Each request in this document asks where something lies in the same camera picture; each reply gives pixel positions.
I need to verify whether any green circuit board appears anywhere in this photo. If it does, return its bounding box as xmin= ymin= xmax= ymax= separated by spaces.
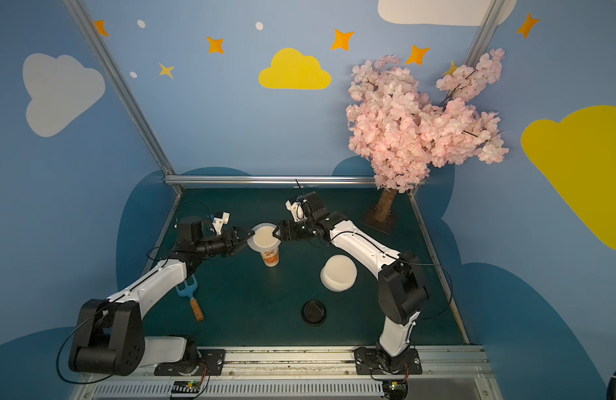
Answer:
xmin=169 ymin=381 xmax=202 ymax=399

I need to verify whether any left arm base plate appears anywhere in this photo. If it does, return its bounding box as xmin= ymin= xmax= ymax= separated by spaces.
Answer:
xmin=154 ymin=348 xmax=226 ymax=378

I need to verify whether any aluminium frame back bar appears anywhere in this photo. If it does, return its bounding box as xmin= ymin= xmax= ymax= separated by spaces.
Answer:
xmin=164 ymin=175 xmax=375 ymax=188

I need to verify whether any aluminium rail front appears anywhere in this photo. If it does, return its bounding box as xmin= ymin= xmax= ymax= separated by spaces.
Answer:
xmin=72 ymin=346 xmax=503 ymax=399

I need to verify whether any pink cherry blossom tree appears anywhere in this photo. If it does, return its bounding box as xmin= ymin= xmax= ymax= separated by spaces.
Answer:
xmin=346 ymin=48 xmax=509 ymax=231

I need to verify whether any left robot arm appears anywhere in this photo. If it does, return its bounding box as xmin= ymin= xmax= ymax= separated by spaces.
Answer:
xmin=64 ymin=215 xmax=255 ymax=380

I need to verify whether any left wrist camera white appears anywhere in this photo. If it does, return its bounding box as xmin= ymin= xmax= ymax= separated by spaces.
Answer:
xmin=211 ymin=212 xmax=230 ymax=236

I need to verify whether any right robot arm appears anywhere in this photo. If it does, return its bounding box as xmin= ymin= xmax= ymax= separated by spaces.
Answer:
xmin=273 ymin=192 xmax=431 ymax=362

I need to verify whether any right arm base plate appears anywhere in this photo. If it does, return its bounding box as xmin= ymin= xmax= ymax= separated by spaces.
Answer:
xmin=353 ymin=347 xmax=423 ymax=375

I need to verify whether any paper milk tea cup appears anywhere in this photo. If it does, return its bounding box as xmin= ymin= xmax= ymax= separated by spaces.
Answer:
xmin=252 ymin=224 xmax=281 ymax=268

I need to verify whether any black plastic cup lid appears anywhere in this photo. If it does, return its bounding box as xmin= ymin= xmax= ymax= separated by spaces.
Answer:
xmin=301 ymin=299 xmax=327 ymax=327

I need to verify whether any blue fork wooden handle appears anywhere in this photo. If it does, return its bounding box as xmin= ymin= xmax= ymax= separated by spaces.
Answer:
xmin=176 ymin=275 xmax=205 ymax=322

